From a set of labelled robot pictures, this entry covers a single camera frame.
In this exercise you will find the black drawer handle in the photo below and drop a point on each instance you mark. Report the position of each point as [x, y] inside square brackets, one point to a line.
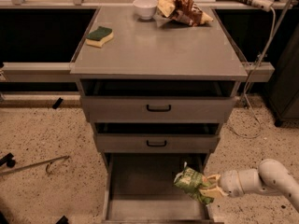
[156, 144]
[158, 108]

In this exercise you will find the black caster foot left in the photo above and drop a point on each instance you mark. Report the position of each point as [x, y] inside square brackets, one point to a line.
[8, 160]

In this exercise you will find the grey horizontal frame rail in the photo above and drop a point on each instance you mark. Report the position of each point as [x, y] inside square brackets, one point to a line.
[60, 72]

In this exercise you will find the black clip on floor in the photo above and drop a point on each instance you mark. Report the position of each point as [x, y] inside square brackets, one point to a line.
[57, 103]

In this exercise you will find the white ceramic bowl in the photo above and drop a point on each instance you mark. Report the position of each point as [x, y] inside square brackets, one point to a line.
[145, 9]

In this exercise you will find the bottom grey open drawer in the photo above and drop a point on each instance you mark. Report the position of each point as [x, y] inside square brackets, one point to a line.
[141, 190]

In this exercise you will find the grey metal drawer cabinet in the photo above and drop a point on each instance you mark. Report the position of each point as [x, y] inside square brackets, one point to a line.
[157, 50]

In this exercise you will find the metal rod on floor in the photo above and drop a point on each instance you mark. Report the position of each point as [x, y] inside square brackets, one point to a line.
[33, 165]

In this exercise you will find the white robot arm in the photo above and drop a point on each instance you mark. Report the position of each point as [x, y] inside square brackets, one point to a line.
[270, 178]

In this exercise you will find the top grey drawer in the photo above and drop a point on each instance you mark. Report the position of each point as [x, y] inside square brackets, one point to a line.
[138, 100]

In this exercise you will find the black top drawer handle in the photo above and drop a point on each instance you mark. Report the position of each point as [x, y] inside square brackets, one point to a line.
[158, 108]

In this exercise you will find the dark cabinet at right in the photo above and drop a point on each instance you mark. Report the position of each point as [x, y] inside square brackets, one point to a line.
[283, 88]

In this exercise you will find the middle grey drawer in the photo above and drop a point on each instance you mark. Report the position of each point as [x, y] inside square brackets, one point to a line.
[156, 137]

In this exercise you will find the green yellow sponge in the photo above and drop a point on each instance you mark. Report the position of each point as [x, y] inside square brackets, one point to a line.
[99, 37]

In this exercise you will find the brown yellow chip bag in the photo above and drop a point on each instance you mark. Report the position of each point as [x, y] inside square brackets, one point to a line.
[183, 11]

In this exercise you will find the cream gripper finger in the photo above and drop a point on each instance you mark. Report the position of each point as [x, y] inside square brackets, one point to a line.
[213, 192]
[213, 178]

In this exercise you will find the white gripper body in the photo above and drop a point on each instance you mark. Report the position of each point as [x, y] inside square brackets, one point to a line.
[228, 182]

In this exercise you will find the green jalapeno chip bag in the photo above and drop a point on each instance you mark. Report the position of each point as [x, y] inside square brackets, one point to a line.
[191, 182]

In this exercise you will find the black middle drawer handle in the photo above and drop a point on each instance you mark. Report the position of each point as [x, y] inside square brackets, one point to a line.
[156, 144]

